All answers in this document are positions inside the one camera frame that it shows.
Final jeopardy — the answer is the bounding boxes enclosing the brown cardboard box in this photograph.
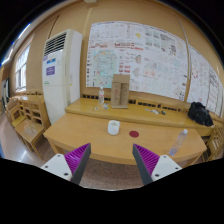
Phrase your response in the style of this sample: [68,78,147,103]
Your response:
[111,74,130,109]

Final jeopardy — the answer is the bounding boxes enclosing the rear wooden table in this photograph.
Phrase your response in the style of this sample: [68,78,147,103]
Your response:
[66,98,214,136]

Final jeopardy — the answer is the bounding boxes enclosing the front wooden table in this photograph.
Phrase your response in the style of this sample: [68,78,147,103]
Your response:
[44,113,206,165]

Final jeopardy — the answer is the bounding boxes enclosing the large white wall poster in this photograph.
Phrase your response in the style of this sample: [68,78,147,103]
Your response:
[86,21,188,101]

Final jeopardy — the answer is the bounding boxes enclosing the water bottle with red label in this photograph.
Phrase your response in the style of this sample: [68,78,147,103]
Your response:
[98,87,104,104]

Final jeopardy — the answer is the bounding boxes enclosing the small items on rear table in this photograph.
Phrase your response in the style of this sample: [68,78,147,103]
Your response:
[145,108,166,115]

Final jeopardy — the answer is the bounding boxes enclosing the white standing air conditioner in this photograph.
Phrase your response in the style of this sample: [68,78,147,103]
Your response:
[42,29,82,124]

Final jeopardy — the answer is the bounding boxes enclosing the round dark red coaster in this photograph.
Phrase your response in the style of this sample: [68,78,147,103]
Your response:
[129,131,139,138]

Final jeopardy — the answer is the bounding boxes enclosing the window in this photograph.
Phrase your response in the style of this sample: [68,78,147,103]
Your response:
[15,46,30,91]

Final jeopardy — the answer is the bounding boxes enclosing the white ceramic cup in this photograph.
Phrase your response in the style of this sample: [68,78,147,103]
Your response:
[108,120,120,135]

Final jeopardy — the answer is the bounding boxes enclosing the black bag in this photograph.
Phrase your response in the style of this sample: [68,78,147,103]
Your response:
[188,102,213,127]

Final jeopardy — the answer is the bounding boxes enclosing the wooden chair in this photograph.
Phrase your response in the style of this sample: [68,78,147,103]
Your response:
[6,95,50,157]

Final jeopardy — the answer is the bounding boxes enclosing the clear plastic water bottle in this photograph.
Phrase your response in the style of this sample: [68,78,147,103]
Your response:
[169,129,188,156]

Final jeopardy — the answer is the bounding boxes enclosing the wooden table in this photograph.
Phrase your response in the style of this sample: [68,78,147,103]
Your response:
[44,113,206,165]
[66,98,214,136]

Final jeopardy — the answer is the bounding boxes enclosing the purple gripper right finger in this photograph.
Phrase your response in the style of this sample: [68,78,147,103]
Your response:
[132,144,181,185]

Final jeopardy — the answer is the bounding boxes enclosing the right white wall poster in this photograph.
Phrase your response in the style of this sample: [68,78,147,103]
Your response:
[187,46,224,117]

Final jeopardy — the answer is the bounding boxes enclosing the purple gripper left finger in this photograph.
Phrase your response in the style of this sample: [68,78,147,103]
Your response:
[42,143,91,185]

